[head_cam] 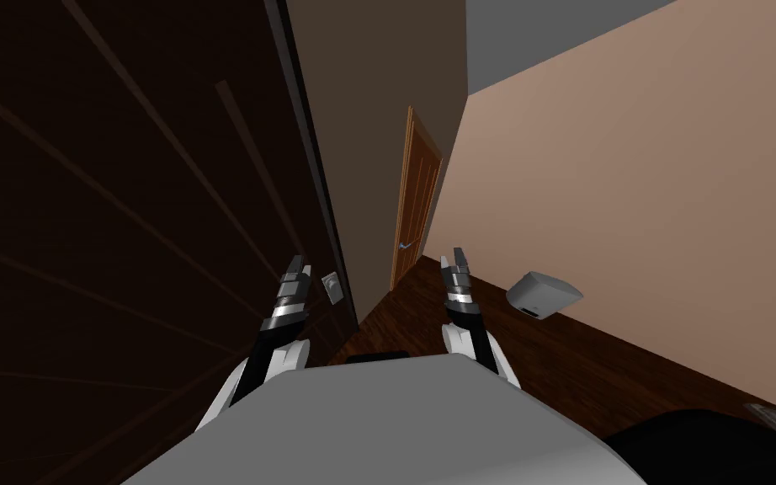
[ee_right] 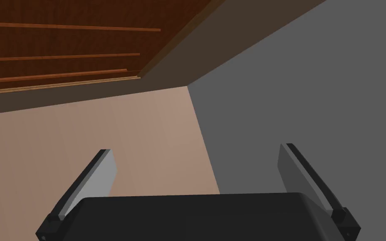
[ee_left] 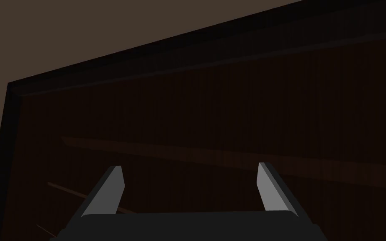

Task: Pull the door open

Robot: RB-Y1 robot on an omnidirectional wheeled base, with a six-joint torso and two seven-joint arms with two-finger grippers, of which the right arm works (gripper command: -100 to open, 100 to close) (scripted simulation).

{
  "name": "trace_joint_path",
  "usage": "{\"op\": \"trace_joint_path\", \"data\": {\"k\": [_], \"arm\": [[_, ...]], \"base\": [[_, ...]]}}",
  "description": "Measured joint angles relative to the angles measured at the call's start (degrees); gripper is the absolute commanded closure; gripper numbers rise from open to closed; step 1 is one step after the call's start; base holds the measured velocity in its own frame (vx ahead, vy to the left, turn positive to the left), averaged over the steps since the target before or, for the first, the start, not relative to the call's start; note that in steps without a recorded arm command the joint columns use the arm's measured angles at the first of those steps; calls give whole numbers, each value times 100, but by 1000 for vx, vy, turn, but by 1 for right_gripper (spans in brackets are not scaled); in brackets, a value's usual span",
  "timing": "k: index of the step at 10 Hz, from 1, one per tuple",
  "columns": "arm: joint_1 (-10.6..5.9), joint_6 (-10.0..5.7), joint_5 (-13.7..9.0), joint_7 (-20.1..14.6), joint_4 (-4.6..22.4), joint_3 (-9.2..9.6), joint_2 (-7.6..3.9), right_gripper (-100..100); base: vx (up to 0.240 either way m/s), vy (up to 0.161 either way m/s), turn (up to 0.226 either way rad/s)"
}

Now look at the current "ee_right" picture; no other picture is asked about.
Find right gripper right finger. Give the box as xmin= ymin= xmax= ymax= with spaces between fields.
xmin=278 ymin=143 xmax=362 ymax=241

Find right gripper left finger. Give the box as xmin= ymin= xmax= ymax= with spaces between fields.
xmin=36 ymin=149 xmax=118 ymax=241

